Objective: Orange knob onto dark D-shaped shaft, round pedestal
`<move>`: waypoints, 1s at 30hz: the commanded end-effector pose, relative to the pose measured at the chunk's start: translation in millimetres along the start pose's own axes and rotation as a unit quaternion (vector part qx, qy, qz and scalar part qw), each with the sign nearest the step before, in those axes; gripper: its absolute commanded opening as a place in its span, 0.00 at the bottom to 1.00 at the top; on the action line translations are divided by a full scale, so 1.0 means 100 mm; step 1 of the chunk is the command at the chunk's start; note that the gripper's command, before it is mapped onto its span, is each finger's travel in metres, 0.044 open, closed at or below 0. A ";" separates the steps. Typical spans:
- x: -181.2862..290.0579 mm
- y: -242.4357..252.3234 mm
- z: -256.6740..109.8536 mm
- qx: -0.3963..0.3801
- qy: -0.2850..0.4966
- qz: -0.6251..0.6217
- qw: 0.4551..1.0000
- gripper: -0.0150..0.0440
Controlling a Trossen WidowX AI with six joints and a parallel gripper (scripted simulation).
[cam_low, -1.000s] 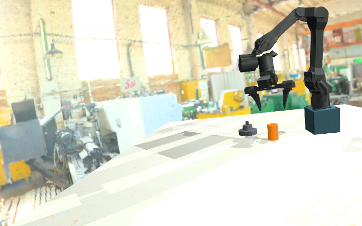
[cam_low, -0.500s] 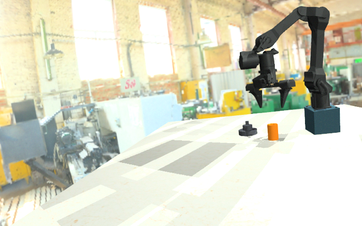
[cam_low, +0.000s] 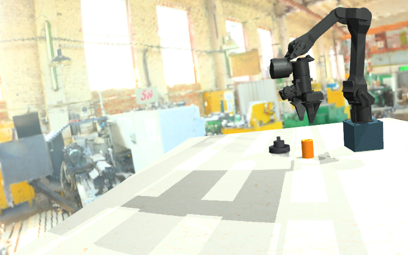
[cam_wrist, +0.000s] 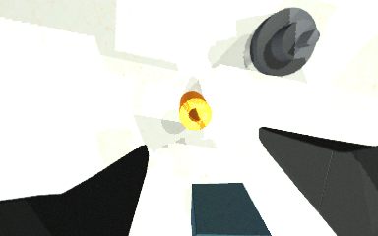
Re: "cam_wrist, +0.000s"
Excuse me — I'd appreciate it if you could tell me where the orange knob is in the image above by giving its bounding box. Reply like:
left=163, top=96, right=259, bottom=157
left=179, top=91, right=212, bottom=130

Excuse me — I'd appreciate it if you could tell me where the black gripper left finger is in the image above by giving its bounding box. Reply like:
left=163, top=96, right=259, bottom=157
left=0, top=145, right=150, bottom=236

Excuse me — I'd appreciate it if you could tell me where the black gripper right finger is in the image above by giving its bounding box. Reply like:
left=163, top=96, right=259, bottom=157
left=259, top=127, right=378, bottom=236

